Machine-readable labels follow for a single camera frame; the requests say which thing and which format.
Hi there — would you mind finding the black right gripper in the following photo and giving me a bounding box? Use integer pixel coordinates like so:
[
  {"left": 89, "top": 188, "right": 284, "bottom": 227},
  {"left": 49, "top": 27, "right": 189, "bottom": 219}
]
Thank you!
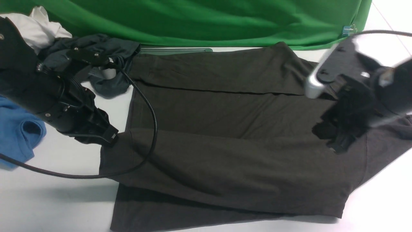
[{"left": 312, "top": 75, "right": 387, "bottom": 154}]

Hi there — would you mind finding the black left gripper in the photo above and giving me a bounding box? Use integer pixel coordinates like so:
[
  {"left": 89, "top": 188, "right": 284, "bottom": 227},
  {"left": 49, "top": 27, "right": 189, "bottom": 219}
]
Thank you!
[{"left": 39, "top": 71, "right": 119, "bottom": 147}]

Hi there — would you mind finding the gray long-sleeve top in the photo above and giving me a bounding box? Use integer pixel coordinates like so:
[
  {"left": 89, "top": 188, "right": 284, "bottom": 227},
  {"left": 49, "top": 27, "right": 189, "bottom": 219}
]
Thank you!
[{"left": 110, "top": 42, "right": 411, "bottom": 232}]

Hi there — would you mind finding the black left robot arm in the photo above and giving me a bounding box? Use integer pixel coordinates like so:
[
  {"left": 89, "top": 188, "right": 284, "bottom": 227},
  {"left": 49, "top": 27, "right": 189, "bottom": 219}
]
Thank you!
[{"left": 0, "top": 18, "right": 118, "bottom": 146}]

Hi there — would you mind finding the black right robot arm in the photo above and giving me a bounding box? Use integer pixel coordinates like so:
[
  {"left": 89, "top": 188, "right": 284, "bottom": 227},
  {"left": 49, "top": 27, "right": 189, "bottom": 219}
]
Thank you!
[{"left": 312, "top": 60, "right": 411, "bottom": 154}]

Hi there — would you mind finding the dark teal crumpled shirt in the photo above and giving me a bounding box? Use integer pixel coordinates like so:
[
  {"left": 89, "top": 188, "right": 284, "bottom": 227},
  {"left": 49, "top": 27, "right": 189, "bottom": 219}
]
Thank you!
[{"left": 38, "top": 34, "right": 140, "bottom": 99}]

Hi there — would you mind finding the blue crumpled t-shirt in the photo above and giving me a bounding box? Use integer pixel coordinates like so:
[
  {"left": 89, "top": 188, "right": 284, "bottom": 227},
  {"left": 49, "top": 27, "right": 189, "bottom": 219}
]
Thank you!
[{"left": 0, "top": 96, "right": 47, "bottom": 163}]

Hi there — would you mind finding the blue binder clip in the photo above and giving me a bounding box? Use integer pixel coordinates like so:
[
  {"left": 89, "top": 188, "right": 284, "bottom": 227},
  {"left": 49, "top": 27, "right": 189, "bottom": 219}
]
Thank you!
[{"left": 341, "top": 24, "right": 357, "bottom": 38}]

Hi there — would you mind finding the white crumpled shirt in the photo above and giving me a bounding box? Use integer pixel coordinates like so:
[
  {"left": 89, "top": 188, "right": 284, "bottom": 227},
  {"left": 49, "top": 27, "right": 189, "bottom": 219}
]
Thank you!
[{"left": 0, "top": 6, "right": 72, "bottom": 54}]

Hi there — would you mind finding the green backdrop cloth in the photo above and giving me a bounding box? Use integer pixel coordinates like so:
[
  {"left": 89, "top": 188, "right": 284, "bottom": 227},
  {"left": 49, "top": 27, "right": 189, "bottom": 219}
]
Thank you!
[{"left": 1, "top": 0, "right": 372, "bottom": 50}]

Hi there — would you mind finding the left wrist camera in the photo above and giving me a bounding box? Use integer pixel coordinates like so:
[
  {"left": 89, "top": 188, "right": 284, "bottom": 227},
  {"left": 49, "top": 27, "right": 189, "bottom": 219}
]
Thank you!
[{"left": 66, "top": 47, "right": 117, "bottom": 80}]

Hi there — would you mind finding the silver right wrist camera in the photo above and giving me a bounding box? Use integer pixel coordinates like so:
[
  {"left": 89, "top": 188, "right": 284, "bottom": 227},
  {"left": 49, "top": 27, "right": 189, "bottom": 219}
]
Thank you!
[{"left": 304, "top": 36, "right": 382, "bottom": 99}]

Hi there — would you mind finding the metal table cable hatch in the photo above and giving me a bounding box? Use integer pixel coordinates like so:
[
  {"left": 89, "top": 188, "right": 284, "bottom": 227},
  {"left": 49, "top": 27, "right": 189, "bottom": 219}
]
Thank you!
[{"left": 139, "top": 48, "right": 213, "bottom": 55}]

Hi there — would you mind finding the black left camera cable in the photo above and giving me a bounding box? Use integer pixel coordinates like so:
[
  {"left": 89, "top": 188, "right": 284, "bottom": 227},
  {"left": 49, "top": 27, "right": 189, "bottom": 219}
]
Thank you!
[{"left": 0, "top": 66, "right": 158, "bottom": 179}]

